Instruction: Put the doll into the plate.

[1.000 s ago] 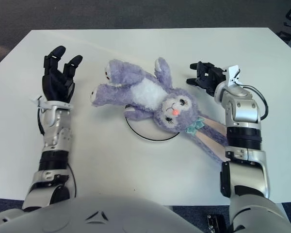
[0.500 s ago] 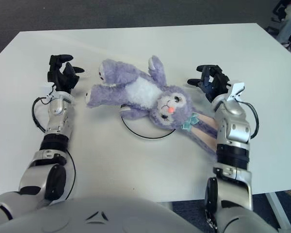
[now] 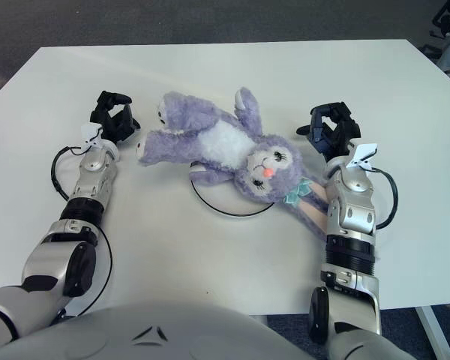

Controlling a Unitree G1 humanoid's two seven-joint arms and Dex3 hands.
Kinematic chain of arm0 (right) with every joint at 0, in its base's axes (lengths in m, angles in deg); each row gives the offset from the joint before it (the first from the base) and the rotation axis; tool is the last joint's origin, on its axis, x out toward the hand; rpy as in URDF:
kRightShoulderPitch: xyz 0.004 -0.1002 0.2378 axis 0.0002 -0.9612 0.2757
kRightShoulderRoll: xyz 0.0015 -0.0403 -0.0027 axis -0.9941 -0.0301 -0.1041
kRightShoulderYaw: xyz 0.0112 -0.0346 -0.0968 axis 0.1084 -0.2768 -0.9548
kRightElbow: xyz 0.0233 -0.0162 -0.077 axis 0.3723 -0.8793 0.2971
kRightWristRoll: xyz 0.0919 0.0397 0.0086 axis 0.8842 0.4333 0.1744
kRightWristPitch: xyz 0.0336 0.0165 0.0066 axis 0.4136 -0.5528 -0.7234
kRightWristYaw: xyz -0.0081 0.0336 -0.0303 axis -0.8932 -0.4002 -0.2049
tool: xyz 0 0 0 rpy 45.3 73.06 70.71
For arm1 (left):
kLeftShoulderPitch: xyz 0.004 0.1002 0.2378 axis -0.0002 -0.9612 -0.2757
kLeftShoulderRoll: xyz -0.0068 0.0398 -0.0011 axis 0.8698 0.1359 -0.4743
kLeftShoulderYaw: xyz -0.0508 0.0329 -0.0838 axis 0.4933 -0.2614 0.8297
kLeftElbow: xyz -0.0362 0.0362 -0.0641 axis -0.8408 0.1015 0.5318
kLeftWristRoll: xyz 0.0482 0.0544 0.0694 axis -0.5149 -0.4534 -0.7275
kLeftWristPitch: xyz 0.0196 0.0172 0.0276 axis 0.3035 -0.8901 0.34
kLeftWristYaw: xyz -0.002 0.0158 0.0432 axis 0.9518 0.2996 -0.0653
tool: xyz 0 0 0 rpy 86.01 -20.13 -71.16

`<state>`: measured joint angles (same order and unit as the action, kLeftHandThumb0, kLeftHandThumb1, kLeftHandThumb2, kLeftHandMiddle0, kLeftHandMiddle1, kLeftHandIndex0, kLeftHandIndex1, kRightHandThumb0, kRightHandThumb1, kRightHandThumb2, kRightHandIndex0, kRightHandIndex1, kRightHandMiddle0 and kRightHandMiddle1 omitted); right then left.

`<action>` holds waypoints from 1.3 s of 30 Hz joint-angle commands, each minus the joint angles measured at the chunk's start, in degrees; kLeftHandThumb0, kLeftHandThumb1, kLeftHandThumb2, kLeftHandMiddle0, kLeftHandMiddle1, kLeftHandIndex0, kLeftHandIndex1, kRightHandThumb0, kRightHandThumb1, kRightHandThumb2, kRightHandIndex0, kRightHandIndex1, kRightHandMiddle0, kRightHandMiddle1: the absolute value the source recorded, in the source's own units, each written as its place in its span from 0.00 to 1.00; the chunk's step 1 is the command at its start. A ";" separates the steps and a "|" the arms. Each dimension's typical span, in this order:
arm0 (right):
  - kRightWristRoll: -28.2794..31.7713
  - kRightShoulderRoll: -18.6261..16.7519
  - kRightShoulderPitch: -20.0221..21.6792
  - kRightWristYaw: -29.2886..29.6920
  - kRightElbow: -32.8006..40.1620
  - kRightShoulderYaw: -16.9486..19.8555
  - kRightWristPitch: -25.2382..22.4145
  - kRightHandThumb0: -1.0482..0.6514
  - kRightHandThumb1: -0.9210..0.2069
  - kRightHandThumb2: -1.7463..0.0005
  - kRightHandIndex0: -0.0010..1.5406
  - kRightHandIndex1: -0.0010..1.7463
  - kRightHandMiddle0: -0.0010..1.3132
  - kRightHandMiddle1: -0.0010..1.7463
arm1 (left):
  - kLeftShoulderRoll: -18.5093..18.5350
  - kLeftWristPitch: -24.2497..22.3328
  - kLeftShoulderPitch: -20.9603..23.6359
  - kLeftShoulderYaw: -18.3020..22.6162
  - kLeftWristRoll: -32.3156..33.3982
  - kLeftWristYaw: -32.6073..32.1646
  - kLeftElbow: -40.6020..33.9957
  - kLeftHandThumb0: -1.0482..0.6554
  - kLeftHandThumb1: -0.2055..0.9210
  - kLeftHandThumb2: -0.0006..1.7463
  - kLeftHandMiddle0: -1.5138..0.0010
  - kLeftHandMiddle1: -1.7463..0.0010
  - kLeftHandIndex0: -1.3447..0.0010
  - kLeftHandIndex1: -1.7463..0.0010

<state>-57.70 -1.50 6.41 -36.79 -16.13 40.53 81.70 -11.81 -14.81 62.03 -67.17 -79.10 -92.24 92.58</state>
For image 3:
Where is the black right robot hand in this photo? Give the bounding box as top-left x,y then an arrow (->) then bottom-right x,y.
295,101 -> 362,164

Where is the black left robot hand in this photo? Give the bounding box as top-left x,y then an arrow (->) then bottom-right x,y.
88,89 -> 142,146

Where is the purple plush bunny doll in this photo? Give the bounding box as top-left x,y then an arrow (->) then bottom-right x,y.
136,86 -> 332,242

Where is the white plate with black rim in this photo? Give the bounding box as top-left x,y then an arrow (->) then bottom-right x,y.
189,160 -> 277,219

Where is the white left wrist connector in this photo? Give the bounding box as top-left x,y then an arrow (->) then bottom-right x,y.
80,122 -> 103,148

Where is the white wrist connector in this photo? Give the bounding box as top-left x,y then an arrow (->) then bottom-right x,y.
80,122 -> 103,148
346,142 -> 378,170

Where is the white right wrist connector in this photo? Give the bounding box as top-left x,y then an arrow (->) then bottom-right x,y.
346,142 -> 378,170

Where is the black office chair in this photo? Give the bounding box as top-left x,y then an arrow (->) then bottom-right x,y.
421,0 -> 450,56

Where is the white table leg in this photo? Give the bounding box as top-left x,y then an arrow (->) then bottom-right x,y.
414,305 -> 450,360

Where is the grey robot torso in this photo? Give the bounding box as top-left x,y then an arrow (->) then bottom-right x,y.
0,302 -> 376,360

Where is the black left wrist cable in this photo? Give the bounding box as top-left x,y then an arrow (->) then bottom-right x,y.
50,145 -> 89,202

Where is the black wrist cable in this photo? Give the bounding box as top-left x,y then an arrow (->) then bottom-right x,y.
50,145 -> 89,202
370,166 -> 401,230

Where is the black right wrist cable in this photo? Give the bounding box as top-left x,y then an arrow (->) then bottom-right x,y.
370,166 -> 401,230

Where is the thin black left elbow cable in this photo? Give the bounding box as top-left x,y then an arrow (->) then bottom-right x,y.
58,224 -> 114,320

